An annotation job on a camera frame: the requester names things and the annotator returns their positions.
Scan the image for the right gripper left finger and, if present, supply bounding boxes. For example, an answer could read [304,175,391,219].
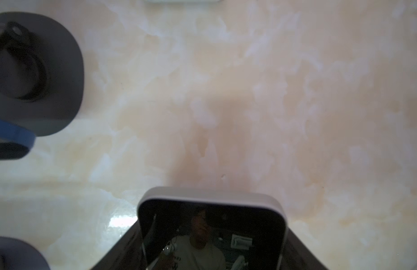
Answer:
[92,221,146,270]

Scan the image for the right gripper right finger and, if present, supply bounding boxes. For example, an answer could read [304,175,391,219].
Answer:
[279,228,328,270]

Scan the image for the grey edged phone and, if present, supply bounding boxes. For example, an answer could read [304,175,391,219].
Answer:
[137,187,288,270]

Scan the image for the blue edged phone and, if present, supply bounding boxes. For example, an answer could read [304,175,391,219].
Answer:
[0,119,36,160]

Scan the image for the grey stand front left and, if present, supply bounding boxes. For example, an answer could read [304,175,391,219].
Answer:
[0,236,51,270]

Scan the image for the grey stand of blue phone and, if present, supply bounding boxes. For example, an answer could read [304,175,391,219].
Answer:
[0,12,84,137]

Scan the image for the white stand right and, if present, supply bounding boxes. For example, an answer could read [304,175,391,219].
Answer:
[145,0,221,3]

